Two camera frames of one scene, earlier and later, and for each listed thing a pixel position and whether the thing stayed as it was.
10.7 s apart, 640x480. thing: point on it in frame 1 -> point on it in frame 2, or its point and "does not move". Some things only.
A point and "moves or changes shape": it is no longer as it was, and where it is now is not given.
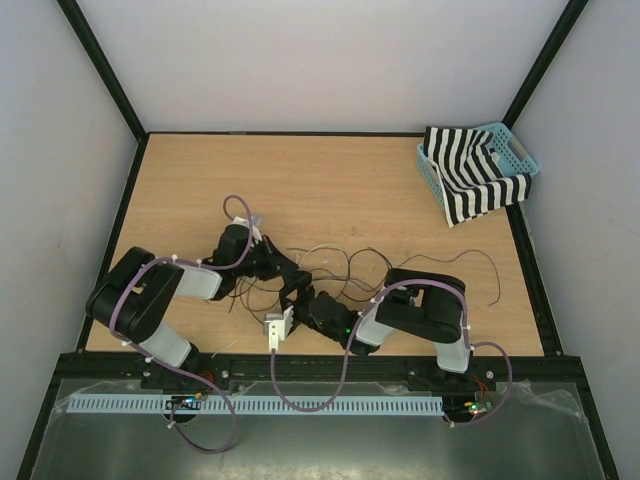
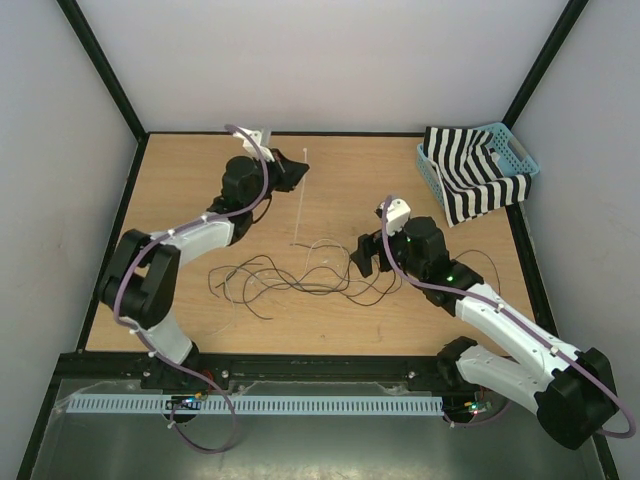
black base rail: (551, 375) does not move
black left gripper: (275, 259) -> (290, 172)
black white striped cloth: (470, 178) does not move
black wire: (380, 291) moves or changes shape
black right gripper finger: (289, 292) -> (368, 247)
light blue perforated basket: (514, 157) does not move
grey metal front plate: (488, 430) does not move
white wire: (333, 247) -> (280, 280)
